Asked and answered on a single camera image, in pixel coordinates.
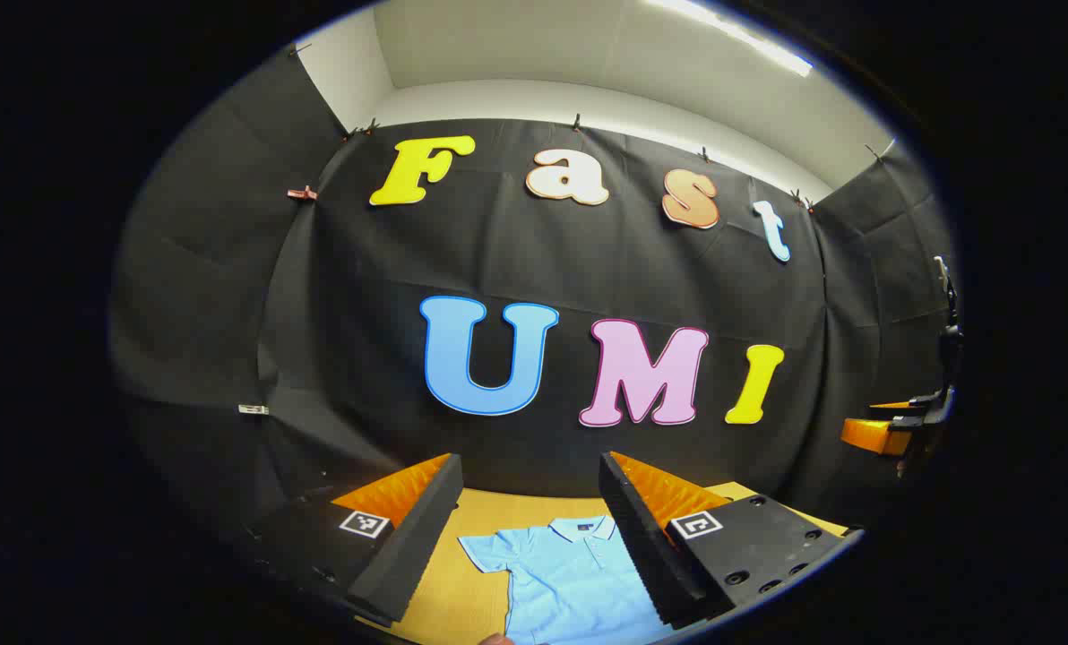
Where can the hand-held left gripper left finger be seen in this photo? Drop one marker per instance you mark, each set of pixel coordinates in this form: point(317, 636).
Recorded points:
point(417, 537)

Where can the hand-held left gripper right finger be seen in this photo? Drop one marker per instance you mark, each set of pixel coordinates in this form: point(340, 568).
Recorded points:
point(646, 555)

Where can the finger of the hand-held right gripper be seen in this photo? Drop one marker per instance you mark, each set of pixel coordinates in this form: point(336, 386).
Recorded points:
point(897, 406)
point(870, 436)

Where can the light blue T-shirt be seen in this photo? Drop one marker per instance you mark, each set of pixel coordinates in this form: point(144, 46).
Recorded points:
point(570, 582)

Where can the white cloth clip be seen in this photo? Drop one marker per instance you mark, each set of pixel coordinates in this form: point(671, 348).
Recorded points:
point(254, 409)

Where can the black backdrop cloth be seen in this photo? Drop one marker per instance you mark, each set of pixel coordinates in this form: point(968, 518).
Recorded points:
point(498, 251)

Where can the orange cloth clip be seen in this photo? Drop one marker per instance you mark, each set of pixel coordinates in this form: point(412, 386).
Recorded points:
point(302, 193)

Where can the ceiling light strip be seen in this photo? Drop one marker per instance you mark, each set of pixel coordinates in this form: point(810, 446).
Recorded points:
point(749, 40)

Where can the row of small dark clips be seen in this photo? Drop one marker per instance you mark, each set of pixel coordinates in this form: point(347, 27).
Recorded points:
point(577, 121)

